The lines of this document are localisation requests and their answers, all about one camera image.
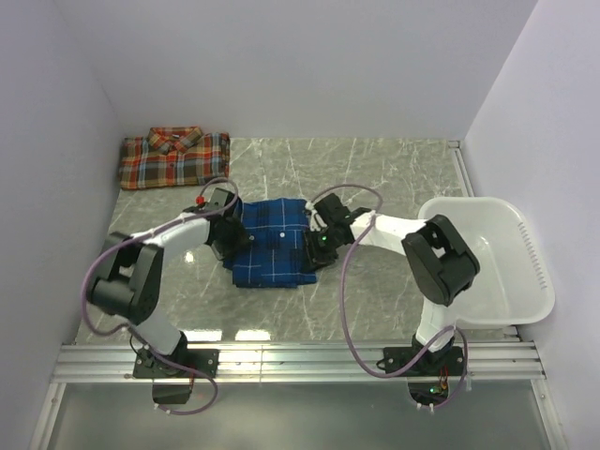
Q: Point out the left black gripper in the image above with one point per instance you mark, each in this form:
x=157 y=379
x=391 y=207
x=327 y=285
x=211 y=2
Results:
x=240 y=238

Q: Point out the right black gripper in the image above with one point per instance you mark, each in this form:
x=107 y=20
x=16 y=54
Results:
x=316 y=259

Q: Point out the blue plaid long sleeve shirt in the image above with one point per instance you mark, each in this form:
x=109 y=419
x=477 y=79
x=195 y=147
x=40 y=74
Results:
x=274 y=257

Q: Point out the orange plaid shirt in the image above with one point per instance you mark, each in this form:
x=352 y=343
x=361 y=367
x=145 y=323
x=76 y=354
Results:
x=168 y=157

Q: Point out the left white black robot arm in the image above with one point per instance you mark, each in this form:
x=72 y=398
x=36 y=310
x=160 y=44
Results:
x=125 y=279

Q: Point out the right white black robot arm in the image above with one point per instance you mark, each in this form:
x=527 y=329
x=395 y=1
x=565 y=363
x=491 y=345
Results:
x=442 y=264

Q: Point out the white plastic basin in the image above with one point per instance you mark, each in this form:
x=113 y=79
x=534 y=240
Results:
x=513 y=286

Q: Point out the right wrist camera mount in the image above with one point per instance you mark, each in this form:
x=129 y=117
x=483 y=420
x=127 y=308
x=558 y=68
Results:
x=315 y=221

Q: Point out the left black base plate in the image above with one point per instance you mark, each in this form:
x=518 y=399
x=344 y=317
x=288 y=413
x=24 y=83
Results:
x=148 y=367

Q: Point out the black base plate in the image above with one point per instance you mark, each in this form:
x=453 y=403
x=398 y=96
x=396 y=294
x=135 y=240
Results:
x=448 y=362
x=148 y=367

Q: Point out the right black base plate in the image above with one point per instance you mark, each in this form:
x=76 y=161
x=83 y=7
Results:
x=448 y=362

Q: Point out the aluminium mounting rail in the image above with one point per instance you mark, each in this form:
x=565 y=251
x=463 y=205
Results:
x=305 y=362

